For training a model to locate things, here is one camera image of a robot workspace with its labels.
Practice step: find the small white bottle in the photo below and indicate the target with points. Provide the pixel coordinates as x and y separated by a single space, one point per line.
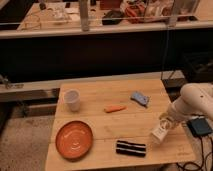
160 131

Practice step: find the translucent plastic cup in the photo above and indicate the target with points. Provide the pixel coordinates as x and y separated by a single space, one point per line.
72 100

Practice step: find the red tool on bench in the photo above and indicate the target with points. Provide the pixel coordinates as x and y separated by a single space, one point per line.
135 13

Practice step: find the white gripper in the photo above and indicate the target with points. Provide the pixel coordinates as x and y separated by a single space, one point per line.
173 115

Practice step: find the black power adapter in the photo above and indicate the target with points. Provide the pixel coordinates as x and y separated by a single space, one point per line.
199 127

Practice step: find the black white striped cloth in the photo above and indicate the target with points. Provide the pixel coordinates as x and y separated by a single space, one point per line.
129 148

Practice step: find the black box at right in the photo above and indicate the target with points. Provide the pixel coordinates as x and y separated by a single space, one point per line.
197 67

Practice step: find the orange toy carrot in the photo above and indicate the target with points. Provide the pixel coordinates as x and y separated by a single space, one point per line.
111 109

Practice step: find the grey metal post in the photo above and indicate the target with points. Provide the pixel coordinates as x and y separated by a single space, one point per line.
83 9

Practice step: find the black bag on bench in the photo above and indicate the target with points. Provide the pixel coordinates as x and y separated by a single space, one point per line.
112 17

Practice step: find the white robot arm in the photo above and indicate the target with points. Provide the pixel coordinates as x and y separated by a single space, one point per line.
194 97

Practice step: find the orange plate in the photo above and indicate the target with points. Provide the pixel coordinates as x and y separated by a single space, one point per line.
74 140

